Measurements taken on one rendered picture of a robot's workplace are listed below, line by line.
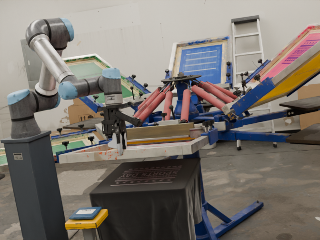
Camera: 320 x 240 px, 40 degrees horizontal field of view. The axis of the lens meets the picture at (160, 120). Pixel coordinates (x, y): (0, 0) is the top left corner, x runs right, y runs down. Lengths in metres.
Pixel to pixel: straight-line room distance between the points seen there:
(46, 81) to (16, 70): 5.21
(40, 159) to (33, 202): 0.22
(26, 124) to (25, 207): 0.44
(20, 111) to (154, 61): 4.46
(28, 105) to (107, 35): 4.57
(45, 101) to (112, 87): 0.63
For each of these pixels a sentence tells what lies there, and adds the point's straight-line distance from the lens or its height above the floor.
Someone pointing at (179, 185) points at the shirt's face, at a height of 0.95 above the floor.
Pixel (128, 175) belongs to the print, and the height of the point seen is 0.95.
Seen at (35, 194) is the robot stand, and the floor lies 0.91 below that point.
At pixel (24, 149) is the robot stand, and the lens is 2.31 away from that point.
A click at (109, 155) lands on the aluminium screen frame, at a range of 1.86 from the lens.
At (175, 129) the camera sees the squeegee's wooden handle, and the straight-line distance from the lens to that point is 2.37.
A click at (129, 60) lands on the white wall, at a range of 6.71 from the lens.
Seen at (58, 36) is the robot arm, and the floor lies 1.66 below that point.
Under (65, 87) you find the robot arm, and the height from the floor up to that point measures 1.45.
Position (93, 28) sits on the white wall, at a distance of 6.88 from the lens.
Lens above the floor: 1.57
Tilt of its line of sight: 10 degrees down
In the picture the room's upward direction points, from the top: 8 degrees counter-clockwise
